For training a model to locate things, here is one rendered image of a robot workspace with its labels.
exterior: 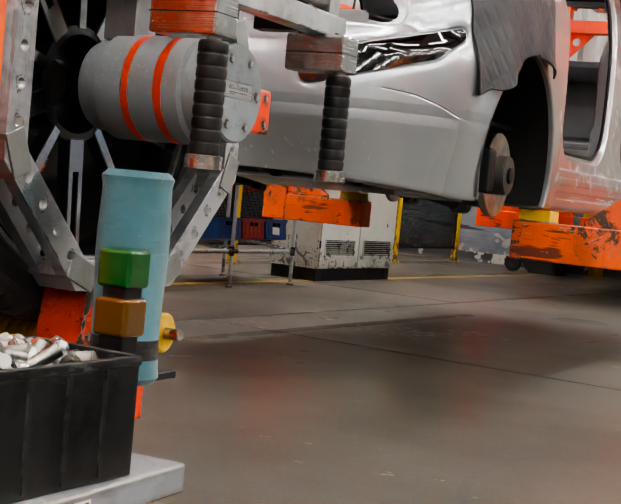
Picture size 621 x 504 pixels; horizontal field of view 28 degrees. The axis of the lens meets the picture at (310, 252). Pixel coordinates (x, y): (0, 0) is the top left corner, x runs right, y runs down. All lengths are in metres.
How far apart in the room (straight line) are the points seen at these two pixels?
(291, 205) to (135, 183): 6.35
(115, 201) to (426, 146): 2.85
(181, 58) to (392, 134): 2.68
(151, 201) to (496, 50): 3.08
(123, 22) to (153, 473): 0.69
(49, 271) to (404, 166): 2.78
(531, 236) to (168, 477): 4.09
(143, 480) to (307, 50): 0.74
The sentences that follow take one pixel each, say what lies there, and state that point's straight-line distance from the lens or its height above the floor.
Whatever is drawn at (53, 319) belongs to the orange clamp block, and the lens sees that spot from 1.67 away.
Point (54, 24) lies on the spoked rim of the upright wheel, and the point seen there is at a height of 0.92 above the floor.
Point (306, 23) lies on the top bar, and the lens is 1.69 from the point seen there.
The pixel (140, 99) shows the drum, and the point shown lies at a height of 0.83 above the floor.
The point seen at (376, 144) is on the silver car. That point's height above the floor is 0.90.
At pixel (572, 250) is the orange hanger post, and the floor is 0.58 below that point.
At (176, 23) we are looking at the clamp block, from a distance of 1.46.
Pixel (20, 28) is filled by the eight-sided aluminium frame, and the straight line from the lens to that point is 1.50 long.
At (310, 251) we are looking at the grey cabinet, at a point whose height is 0.23.
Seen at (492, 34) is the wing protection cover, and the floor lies 1.33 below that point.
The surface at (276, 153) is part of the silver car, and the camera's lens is 4.31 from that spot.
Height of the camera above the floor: 0.74
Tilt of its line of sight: 3 degrees down
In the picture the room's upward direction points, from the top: 5 degrees clockwise
